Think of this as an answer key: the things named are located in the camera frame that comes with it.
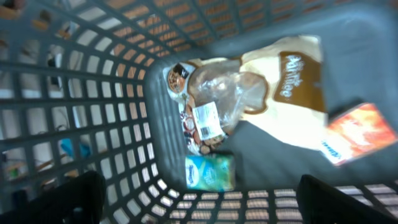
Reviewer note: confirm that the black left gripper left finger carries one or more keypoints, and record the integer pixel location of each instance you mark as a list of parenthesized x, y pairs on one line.
[(80, 200)]

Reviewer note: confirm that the teal tissue pack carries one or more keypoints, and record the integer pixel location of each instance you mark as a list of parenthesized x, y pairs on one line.
[(214, 173)]

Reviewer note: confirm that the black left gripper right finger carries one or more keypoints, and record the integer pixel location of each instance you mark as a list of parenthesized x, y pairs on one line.
[(319, 203)]

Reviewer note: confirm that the beige Pantree snack bag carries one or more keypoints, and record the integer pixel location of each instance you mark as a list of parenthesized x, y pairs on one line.
[(276, 88)]

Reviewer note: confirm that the orange tissue pack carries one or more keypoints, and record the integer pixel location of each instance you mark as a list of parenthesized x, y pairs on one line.
[(358, 132)]

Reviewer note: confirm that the grey plastic mesh basket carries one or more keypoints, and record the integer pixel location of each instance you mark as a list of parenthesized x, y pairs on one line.
[(82, 89)]

